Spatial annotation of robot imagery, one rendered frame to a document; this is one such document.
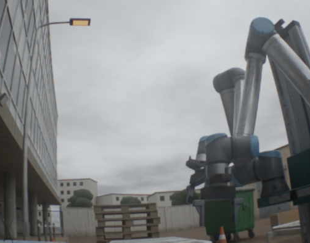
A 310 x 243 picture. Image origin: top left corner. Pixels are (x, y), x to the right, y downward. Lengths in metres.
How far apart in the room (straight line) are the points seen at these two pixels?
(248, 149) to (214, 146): 0.13
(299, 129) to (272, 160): 0.27
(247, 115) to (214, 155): 0.30
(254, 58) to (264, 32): 0.17
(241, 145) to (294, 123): 0.78
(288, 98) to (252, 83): 0.55
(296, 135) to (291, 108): 0.18
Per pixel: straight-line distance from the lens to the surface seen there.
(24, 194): 7.03
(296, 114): 1.92
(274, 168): 1.78
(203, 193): 1.14
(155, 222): 5.87
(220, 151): 1.16
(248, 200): 7.98
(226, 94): 1.93
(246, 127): 1.34
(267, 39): 1.40
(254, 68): 1.47
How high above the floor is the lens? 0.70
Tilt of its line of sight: 21 degrees up
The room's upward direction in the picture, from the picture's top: 5 degrees counter-clockwise
